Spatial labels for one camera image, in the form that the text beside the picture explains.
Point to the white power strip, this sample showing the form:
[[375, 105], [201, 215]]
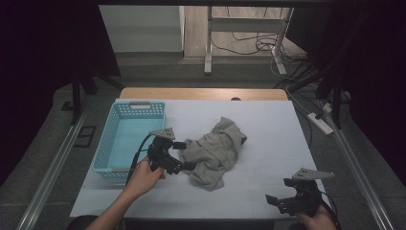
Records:
[[320, 124]]

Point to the person's right hand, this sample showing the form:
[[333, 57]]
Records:
[[316, 222]]

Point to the person's left hand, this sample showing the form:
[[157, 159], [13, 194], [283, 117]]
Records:
[[143, 179]]

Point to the aluminium rail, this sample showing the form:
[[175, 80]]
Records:
[[360, 172], [51, 169]]

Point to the light blue plastic basket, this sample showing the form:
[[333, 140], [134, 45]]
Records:
[[105, 147]]

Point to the black floor socket plate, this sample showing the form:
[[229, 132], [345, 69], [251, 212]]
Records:
[[85, 136]]

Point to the white metal desk frame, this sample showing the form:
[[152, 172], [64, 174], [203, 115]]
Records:
[[209, 48]]

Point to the white cabinet panel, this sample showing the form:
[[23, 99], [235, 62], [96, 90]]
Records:
[[140, 28]]

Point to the wooden table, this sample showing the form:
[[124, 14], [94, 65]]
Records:
[[198, 93]]

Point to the grey garment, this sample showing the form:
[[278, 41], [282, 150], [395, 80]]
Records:
[[214, 153]]

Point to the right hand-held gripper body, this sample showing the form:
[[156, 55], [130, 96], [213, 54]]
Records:
[[301, 198]]

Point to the white table cover sheet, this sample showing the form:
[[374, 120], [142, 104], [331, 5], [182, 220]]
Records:
[[271, 134]]

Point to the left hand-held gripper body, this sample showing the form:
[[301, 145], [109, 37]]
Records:
[[161, 153]]

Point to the black curtain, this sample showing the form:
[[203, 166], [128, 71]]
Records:
[[41, 64], [376, 80]]

